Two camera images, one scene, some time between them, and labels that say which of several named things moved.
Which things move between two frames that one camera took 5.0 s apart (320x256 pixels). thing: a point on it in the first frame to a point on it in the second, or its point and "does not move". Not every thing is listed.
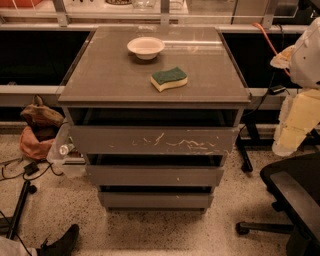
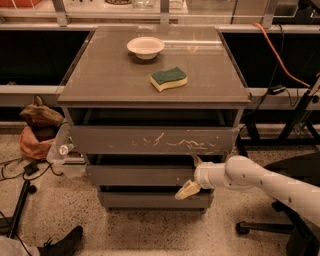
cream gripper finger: x=282 y=60 to x=196 y=159
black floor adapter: x=31 y=168 does not move
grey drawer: x=105 y=175 does not move
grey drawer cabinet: x=155 y=110 does not move
